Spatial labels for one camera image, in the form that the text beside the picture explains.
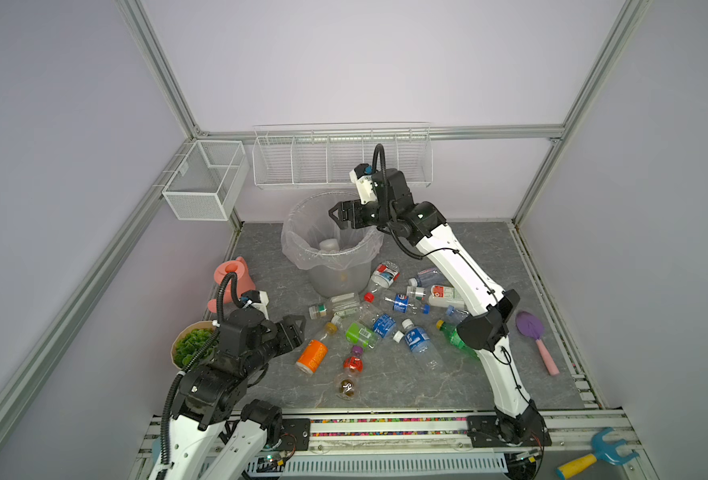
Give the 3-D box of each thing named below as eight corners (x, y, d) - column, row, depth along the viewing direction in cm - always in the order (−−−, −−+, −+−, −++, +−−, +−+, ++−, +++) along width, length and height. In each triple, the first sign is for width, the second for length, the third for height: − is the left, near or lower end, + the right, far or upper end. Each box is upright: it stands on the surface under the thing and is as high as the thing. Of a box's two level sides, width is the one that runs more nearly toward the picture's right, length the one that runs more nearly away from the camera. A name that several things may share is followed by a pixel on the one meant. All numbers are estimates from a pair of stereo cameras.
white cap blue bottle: (429, 378, 84) (432, 372, 79) (395, 331, 93) (396, 324, 88) (445, 367, 86) (449, 360, 81) (410, 322, 95) (412, 314, 90)
